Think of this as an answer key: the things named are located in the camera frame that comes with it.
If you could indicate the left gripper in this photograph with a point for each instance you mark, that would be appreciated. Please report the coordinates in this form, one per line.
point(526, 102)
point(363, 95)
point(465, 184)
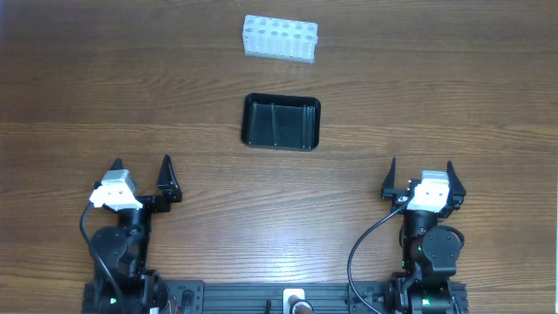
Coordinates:
point(157, 204)

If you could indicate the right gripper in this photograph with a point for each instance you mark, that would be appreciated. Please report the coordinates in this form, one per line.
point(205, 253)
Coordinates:
point(399, 195)

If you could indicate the clear test tube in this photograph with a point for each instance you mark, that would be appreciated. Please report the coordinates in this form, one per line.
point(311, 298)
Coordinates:
point(311, 126)
point(274, 126)
point(304, 126)
point(252, 126)

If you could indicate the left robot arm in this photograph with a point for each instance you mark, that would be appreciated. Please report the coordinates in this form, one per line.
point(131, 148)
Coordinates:
point(111, 248)

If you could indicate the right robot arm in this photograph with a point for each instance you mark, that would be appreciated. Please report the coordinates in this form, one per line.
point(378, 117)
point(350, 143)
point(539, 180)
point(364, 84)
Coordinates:
point(440, 250)

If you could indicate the black tray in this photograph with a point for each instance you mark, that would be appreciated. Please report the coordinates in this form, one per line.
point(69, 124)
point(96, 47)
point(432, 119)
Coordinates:
point(290, 126)

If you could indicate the white test tube rack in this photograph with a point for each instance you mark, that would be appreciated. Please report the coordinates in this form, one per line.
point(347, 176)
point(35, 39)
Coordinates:
point(279, 48)

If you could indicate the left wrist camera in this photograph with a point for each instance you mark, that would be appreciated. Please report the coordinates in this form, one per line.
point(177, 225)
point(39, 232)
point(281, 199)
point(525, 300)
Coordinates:
point(115, 192)

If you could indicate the mounting rail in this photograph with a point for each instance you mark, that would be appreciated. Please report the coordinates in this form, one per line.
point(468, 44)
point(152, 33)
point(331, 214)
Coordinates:
point(244, 298)

